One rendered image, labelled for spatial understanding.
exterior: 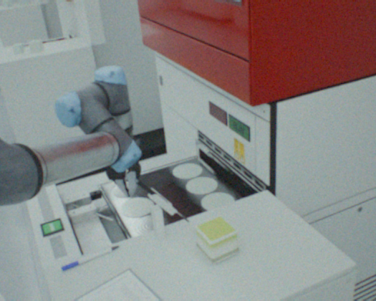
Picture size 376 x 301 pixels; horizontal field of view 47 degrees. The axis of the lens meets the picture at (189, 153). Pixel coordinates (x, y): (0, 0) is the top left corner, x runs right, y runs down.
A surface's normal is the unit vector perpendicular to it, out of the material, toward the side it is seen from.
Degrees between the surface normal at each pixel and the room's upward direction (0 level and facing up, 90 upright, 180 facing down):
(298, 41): 90
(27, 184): 95
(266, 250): 0
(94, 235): 0
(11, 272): 0
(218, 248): 90
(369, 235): 90
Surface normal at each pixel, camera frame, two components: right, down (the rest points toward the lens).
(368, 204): 0.43, 0.40
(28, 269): -0.08, -0.88
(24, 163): 0.85, -0.37
